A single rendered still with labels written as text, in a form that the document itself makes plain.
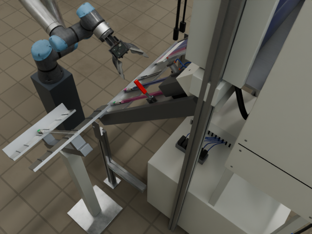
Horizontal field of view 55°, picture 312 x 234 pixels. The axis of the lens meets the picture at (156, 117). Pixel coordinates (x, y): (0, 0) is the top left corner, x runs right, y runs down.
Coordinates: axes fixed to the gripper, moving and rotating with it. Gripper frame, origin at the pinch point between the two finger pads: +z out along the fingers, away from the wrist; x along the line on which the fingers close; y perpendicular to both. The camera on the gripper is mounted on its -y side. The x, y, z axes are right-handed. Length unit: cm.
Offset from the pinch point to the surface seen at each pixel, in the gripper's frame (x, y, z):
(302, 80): 28, 78, 25
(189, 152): -3, 40, 34
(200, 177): -11, 6, 57
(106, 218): -79, -35, 56
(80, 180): -55, 4, 21
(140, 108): -7.2, 27.6, 12.3
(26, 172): -107, -56, 1
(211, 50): 19, 72, 9
